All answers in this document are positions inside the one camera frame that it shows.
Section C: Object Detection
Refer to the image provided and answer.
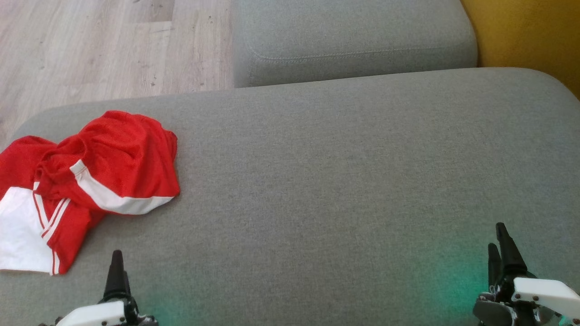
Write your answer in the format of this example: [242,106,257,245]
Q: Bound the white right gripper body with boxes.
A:
[474,272,580,326]

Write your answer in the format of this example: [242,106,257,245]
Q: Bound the small grey sofa cushion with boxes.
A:
[231,0,479,88]

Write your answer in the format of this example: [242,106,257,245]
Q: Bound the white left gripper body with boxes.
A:
[57,301,158,326]

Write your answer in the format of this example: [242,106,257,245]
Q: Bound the red shorts white waistband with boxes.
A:
[34,110,181,216]

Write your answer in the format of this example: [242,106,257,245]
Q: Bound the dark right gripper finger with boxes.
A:
[488,243,503,287]
[496,223,528,278]

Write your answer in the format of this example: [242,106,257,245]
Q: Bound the red jersey white sleeves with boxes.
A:
[0,136,107,276]

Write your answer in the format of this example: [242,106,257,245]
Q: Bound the large grey sofa seat cushion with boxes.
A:
[0,67,580,326]

